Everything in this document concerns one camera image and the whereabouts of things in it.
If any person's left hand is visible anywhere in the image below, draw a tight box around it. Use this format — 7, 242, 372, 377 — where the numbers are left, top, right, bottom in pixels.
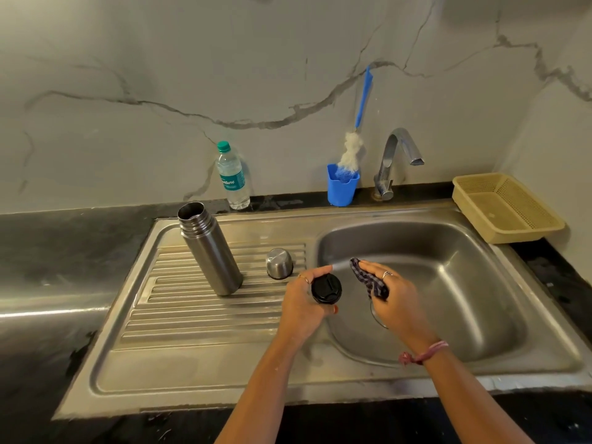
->
276, 265, 339, 350

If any person's right hand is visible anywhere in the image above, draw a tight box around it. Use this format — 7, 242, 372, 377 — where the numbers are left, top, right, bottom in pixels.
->
358, 260, 440, 355

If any black stopper lid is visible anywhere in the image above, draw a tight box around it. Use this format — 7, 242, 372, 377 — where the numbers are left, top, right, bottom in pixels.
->
310, 273, 343, 305

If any dark checked cloth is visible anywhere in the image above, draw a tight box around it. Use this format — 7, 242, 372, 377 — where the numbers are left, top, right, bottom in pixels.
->
349, 257, 390, 301

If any steel cup cap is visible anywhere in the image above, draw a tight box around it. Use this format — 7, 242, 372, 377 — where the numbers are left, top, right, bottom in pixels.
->
265, 247, 295, 281

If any stainless steel flask body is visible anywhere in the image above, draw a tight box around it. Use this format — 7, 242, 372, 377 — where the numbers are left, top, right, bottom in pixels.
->
177, 201, 245, 297

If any blue white bottle brush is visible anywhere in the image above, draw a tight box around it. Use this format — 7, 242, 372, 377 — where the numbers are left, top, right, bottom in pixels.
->
335, 65, 374, 181

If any person's right forearm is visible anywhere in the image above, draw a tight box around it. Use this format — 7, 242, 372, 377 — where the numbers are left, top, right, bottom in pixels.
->
418, 344, 535, 444

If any person's left forearm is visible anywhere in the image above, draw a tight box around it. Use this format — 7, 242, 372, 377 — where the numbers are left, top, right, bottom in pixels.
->
215, 335, 306, 444

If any clear plastic water bottle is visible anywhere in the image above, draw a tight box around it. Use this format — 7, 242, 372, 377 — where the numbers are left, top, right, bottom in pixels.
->
215, 141, 252, 211

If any stainless steel sink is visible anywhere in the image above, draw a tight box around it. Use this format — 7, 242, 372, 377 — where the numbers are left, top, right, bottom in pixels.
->
53, 200, 592, 421

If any blue plastic brush holder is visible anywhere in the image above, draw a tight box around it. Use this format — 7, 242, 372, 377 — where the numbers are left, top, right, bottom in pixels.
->
326, 163, 361, 208

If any yellow plastic basket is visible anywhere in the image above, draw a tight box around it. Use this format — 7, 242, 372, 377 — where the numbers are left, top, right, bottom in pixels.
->
451, 173, 567, 245

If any chrome faucet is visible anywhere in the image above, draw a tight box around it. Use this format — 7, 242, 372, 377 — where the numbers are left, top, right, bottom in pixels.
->
372, 128, 426, 202

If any pink thread bracelet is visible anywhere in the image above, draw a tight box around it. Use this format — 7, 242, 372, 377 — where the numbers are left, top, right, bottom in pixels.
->
398, 340, 450, 366

